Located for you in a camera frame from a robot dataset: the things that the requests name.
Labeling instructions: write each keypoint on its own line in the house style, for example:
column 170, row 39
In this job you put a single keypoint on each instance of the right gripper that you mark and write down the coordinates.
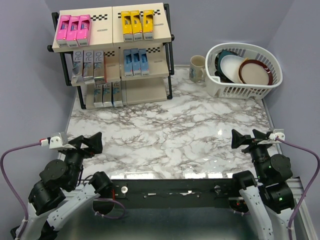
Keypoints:
column 238, row 138

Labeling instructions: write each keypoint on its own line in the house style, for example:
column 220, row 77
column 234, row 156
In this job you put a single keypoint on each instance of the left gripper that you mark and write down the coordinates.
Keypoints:
column 94, row 143

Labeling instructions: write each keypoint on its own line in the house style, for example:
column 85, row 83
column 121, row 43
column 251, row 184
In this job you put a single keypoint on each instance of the metallic blue toothpaste box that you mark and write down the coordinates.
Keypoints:
column 117, row 99
column 98, row 96
column 107, row 95

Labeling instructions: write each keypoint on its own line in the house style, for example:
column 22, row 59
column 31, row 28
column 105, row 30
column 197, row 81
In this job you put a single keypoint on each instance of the red metallic toothpaste box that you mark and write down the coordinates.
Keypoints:
column 77, row 67

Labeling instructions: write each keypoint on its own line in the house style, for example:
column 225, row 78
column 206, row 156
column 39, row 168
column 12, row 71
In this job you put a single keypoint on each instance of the light blue toothpaste box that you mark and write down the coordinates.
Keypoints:
column 127, row 63

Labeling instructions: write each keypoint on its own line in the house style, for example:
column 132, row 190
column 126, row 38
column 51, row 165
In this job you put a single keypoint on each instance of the silver foil toothpaste box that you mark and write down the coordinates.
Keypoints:
column 88, row 66

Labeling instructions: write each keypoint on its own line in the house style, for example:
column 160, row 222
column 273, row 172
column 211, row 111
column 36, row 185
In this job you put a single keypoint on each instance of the pink toothpaste box diagonal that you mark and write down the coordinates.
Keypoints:
column 62, row 30

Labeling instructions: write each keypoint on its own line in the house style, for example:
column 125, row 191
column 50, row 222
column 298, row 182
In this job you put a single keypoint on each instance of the pink toothpaste box long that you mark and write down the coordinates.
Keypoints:
column 71, row 38

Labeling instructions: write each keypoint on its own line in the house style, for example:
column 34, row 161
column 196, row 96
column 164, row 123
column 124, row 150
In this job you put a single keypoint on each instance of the yellow toothpaste box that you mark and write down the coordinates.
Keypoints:
column 127, row 30
column 148, row 24
column 137, row 30

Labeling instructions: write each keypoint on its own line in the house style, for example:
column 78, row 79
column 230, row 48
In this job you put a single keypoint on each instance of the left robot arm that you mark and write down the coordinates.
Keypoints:
column 44, row 214

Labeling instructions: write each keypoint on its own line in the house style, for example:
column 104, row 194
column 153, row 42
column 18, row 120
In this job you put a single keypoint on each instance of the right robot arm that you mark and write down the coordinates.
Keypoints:
column 268, row 197

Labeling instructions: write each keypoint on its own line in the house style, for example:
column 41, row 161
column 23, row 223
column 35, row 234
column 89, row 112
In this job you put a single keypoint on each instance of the beige three-tier shelf rack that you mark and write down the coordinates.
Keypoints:
column 107, row 35

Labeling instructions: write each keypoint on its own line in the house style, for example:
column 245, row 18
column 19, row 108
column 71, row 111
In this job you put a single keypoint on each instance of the white plastic dish basket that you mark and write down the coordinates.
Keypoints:
column 216, row 88

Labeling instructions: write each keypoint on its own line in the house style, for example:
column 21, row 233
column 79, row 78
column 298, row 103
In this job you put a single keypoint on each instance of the red rimmed plate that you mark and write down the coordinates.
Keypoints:
column 254, row 72

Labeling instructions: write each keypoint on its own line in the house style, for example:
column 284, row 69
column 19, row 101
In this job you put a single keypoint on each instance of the dark teal bowl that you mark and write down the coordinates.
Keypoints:
column 220, row 56

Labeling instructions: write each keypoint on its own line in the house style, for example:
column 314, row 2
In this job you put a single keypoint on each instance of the white plate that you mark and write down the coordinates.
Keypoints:
column 230, row 65

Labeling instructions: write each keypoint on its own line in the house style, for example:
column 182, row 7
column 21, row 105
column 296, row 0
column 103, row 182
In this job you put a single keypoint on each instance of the cream ceramic mug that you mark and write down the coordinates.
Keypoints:
column 197, row 71

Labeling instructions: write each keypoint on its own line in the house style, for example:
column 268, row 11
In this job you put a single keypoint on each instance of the black base bar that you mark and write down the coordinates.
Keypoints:
column 168, row 193

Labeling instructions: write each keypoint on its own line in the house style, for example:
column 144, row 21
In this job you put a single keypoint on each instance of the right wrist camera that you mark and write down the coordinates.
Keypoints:
column 274, row 134

